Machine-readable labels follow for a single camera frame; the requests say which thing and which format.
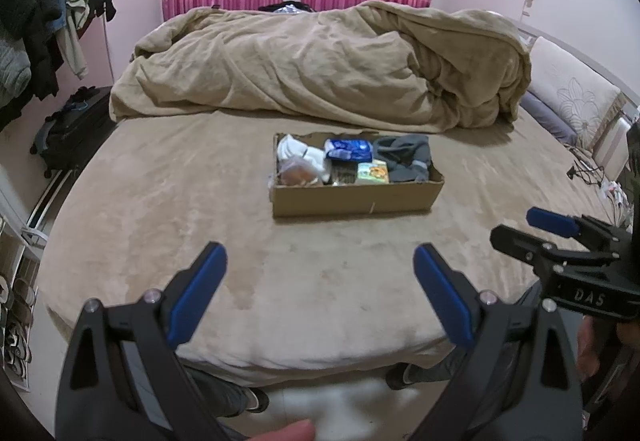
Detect white floral pillow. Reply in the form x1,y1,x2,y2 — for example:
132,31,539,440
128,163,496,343
529,37,625,150

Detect white socks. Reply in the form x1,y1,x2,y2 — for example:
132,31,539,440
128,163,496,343
277,134,331,183

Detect blue tissue pack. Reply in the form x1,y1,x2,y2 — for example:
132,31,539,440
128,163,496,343
324,138,373,162

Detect clothes pile on rack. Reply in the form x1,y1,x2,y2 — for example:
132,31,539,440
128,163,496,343
1,0,116,127

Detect cartoon snack packet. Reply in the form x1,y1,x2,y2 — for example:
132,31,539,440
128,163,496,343
355,159,390,185

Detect shoe rack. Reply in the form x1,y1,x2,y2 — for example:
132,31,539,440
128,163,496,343
1,216,40,392

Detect beige bed sheet mattress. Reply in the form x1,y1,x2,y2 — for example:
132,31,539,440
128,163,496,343
38,112,606,386

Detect clear snack bag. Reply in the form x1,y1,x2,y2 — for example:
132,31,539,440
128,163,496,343
278,156,322,186

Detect black shoe left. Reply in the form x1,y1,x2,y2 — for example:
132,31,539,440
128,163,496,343
217,386,270,417

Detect person left hand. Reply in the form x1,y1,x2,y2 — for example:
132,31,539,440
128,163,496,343
250,419,316,441

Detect black shoe right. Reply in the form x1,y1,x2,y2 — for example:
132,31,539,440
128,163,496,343
385,363,423,391

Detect cardboard box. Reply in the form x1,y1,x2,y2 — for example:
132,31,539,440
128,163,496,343
270,131,445,219

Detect black shoe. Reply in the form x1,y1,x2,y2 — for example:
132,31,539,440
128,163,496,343
217,386,270,417
385,363,423,391

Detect person right hand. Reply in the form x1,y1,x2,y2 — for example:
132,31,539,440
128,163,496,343
577,317,639,415

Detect black cable on bed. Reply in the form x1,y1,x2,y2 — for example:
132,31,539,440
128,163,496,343
564,142,609,186

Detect dark grey grip socks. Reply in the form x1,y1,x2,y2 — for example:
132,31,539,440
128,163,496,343
372,134,432,183

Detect black bag on floor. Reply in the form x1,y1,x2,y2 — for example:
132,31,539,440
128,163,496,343
29,86,116,179

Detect beige duvet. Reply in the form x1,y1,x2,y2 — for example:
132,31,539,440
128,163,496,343
110,0,532,133

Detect grey pillow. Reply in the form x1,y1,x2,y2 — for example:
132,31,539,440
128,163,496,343
520,91,577,146

